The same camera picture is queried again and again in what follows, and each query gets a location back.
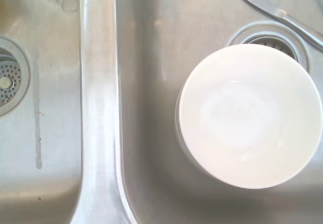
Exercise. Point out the stainless steel double sink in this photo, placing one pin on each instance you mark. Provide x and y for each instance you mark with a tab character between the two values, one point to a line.
101	108

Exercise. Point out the white ceramic bowl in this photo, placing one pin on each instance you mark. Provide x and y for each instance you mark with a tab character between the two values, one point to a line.
247	118

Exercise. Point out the open metal sink drain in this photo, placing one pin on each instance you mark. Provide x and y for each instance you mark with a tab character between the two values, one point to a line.
252	33

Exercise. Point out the perforated metal drain strainer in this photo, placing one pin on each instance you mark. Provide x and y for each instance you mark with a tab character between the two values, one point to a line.
10	82

